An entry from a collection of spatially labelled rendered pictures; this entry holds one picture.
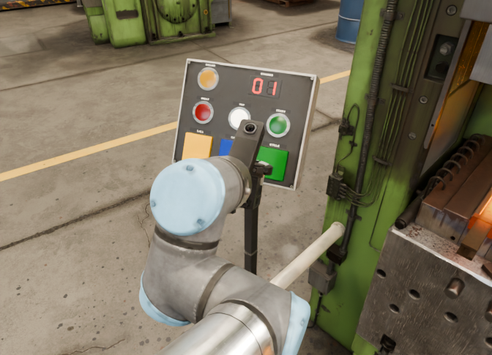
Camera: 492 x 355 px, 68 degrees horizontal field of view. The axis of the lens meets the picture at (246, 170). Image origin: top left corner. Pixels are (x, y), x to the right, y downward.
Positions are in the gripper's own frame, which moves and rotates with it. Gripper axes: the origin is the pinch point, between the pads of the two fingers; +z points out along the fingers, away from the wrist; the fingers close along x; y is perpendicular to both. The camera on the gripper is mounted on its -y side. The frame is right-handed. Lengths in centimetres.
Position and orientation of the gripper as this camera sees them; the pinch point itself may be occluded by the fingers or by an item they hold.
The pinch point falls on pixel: (260, 162)
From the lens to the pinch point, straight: 78.9
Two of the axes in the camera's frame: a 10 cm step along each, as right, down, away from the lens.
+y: -1.7, 9.8, 1.3
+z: 2.9, -0.8, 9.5
